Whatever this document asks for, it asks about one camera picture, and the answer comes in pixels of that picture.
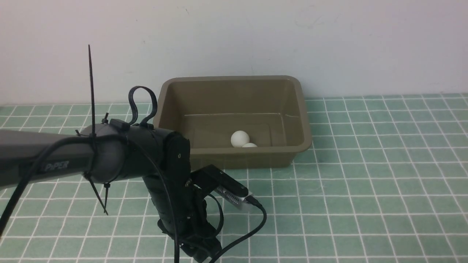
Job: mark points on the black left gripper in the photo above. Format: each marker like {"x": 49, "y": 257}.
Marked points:
{"x": 183, "y": 217}

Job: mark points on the plain white ping-pong ball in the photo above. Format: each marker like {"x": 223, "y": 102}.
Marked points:
{"x": 239, "y": 138}

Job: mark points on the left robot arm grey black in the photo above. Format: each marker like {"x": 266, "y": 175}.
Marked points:
{"x": 117, "y": 151}

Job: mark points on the olive plastic storage bin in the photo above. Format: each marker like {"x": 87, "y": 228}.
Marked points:
{"x": 208, "y": 110}

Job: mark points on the green checkered tablecloth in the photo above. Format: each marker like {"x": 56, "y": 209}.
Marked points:
{"x": 385, "y": 181}

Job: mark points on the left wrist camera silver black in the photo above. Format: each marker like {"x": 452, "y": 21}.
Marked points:
{"x": 211, "y": 179}

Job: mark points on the black cable ties on arm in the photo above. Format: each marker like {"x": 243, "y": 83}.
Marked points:
{"x": 93, "y": 135}

